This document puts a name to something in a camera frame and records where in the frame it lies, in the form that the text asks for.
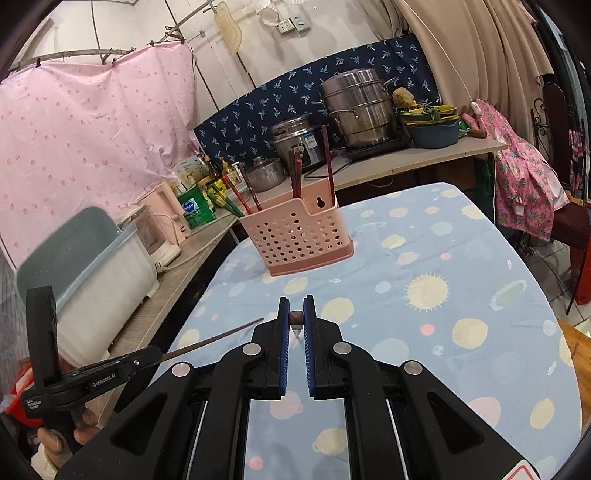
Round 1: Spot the blue planet-print tablecloth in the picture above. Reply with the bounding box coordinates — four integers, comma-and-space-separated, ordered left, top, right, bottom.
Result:
172, 183, 581, 479

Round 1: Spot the large steel steamer pot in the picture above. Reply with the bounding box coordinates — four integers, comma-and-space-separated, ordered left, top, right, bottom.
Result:
321, 68, 394, 149

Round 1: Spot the small steel pot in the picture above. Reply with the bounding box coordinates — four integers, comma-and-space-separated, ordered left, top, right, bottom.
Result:
245, 157, 287, 193

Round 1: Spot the pink floral garment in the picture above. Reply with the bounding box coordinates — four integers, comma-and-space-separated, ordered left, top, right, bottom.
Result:
462, 99, 569, 241

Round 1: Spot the navy floral cloth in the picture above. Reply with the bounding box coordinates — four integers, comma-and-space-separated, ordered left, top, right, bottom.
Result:
194, 33, 442, 162

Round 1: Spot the pink perforated utensil holder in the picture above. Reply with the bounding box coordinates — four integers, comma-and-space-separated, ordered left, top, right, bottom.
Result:
240, 179, 355, 276

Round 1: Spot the dark blue bowl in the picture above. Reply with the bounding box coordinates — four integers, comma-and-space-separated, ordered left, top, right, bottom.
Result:
399, 105, 460, 149

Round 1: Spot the beige hanging curtain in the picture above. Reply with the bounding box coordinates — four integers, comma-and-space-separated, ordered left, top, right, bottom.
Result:
397, 1, 553, 142

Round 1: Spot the dark brown chopstick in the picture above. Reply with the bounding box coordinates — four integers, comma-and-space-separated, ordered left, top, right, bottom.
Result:
160, 317, 264, 362
288, 310, 304, 339

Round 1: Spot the white dish rack bin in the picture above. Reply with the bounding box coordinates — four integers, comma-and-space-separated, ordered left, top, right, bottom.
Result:
56, 225, 159, 367

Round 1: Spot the person's left hand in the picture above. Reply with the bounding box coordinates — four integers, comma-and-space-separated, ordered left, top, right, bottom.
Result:
31, 408, 100, 479

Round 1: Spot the grey-blue dish rack lid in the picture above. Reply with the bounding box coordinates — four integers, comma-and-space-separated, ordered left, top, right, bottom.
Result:
16, 206, 121, 303

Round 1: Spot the pink dotted curtain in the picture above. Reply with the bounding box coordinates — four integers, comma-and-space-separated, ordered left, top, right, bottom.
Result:
1, 42, 197, 266

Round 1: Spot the steel rice cooker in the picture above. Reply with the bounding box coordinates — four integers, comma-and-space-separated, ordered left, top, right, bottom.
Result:
270, 114, 325, 173

